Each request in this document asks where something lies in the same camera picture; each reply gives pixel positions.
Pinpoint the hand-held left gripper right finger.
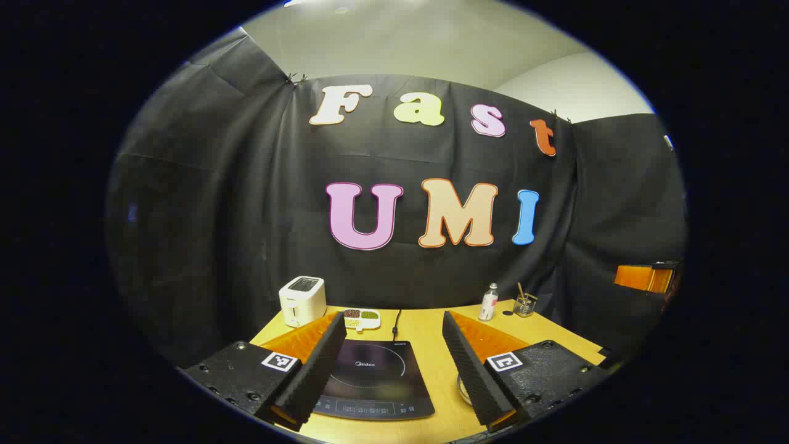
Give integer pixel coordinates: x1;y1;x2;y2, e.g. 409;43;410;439
441;310;612;434

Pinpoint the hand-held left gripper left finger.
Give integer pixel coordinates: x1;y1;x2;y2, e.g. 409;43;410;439
178;311;348;432

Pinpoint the black induction cooktop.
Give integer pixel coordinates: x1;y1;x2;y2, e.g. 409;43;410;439
311;339;436;422

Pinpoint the small clear bottle pink label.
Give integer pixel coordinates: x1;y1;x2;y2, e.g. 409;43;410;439
478;283;499;322

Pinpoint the white divided dish with beans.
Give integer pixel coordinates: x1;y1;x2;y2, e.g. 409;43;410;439
341;308;382;332

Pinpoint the white toaster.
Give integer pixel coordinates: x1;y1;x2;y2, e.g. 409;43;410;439
279;276;327;328

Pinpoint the glass cup with stick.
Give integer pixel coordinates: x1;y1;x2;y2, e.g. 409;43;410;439
513;282;538;318

